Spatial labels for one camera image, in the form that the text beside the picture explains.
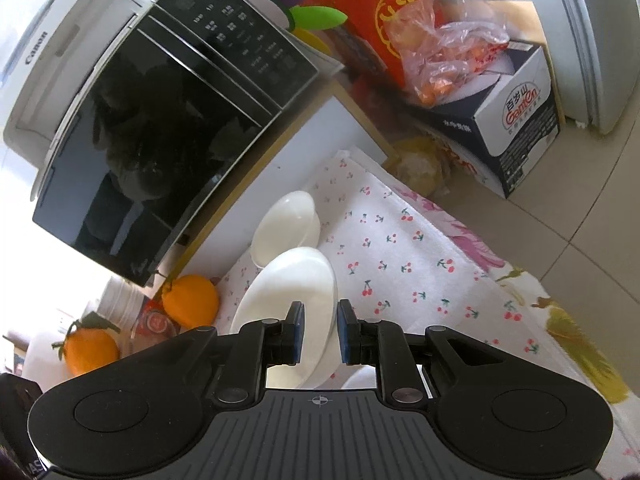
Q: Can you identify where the clear bag of oranges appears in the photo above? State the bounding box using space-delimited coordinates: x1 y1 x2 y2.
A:
387 0 511 108

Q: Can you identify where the black microwave oven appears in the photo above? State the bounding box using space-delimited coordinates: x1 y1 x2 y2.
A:
32 0 321 288

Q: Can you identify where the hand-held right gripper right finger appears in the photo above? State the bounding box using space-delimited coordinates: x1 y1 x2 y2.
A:
337 299 504 405

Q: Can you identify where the white refrigerator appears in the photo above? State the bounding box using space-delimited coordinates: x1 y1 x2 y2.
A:
545 0 640 136

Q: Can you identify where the white printer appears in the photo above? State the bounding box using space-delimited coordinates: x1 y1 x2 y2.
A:
0 0 156 201

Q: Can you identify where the large cream bowl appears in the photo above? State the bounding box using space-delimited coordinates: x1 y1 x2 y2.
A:
342 365 378 391

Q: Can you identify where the yellow plastic bag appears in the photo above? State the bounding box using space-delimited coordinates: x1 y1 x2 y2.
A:
385 135 453 196

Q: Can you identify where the cherry print tablecloth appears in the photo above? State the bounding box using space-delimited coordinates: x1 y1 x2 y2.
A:
215 152 591 401

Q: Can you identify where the colourful plush toy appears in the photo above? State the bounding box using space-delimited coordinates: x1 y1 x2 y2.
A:
205 0 348 56

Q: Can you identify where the red gift box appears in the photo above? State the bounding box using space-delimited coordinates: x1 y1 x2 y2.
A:
305 0 433 92

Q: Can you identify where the floral cloth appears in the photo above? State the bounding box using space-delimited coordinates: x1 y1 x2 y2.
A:
390 185 636 406

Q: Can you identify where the stack of white plates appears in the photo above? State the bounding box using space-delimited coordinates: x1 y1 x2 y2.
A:
97 277 166 331

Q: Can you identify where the large orange with leaves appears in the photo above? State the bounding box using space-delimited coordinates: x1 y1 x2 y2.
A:
52 311 122 377

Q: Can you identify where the small cream bowl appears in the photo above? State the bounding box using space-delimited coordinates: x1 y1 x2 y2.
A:
251 190 321 268

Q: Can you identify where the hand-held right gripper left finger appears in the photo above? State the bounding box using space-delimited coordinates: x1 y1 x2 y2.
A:
132 301 307 407

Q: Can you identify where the plastic bag of tangerines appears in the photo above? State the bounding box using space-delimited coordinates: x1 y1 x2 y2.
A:
131 296 183 348

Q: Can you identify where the white bowl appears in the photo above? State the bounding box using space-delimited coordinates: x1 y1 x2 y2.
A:
230 246 339 391

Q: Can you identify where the white and blue carton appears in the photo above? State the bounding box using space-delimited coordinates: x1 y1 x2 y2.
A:
407 40 560 200

